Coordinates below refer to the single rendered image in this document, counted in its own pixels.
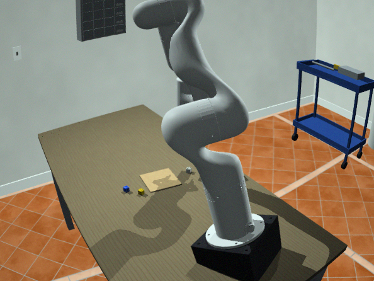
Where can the tan mat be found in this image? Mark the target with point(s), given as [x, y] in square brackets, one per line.
[160, 180]

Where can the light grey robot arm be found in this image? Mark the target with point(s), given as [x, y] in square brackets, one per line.
[201, 120]

